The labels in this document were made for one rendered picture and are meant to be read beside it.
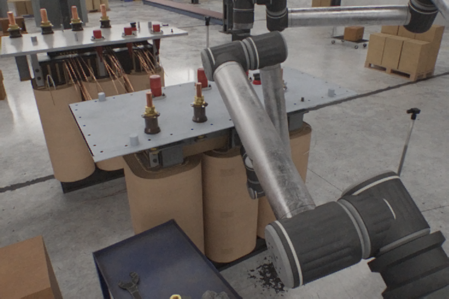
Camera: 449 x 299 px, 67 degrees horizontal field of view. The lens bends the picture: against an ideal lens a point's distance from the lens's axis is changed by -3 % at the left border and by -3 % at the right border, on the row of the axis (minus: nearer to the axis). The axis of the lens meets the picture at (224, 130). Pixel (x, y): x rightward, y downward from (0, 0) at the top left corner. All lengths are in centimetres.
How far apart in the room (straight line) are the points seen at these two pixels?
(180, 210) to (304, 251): 120
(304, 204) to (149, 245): 96
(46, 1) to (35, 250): 1212
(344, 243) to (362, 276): 195
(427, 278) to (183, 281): 99
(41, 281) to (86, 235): 162
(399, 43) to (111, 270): 718
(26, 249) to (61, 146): 173
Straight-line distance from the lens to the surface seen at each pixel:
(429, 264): 113
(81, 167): 365
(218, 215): 234
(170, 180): 196
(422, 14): 197
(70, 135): 348
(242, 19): 182
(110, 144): 172
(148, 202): 204
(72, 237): 338
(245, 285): 278
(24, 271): 185
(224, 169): 213
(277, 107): 167
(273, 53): 156
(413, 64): 790
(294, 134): 242
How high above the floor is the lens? 214
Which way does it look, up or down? 26 degrees down
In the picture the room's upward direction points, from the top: straight up
